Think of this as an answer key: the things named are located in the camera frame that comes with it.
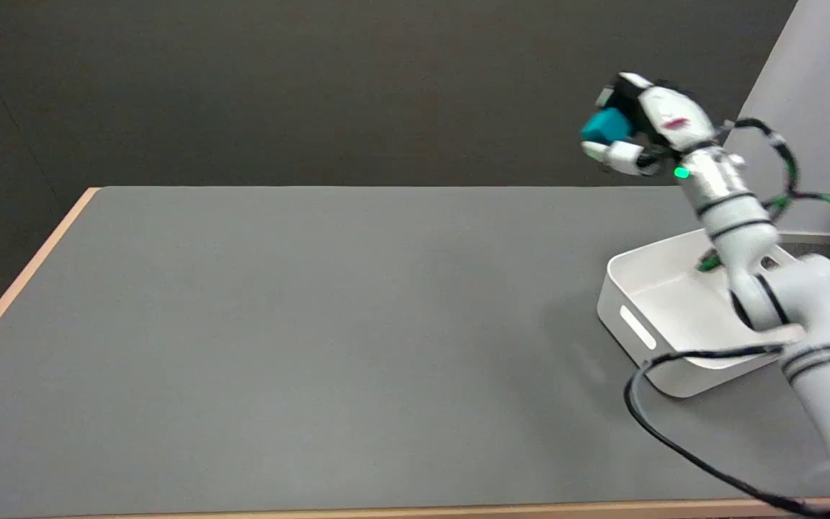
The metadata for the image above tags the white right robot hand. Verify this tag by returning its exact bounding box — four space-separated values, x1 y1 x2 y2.
580 72 718 177

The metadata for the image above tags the blue wooden cube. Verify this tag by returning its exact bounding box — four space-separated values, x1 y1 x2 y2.
580 107 633 144

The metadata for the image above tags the white plastic box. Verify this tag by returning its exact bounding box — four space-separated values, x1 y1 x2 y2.
597 228 812 399

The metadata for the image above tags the black green-striped robot cable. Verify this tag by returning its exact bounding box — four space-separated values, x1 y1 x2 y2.
697 118 830 272

